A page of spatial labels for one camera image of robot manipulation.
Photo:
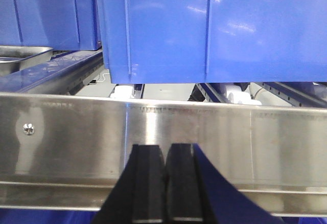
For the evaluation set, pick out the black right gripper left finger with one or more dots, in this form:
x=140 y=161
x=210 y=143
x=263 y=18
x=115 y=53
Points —
x=139 y=194

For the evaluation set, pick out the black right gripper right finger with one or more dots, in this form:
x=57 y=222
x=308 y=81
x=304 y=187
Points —
x=198 y=193

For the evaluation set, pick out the silver metal tray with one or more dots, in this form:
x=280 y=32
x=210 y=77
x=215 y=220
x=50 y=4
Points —
x=17 y=58

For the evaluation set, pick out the white roller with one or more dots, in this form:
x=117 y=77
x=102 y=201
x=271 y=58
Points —
x=235 y=96

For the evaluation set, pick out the blue metal rack beam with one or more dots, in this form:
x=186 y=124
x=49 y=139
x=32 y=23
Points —
x=66 y=73

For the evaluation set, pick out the large blue upper bin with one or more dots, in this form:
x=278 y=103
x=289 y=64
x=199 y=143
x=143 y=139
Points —
x=198 y=41

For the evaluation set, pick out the blue upper bin left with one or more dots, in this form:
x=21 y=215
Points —
x=70 y=25

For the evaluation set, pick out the stainless steel shelf rail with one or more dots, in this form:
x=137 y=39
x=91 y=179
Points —
x=274 y=155

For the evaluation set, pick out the screw in steel rail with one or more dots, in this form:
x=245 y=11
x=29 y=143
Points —
x=28 y=129

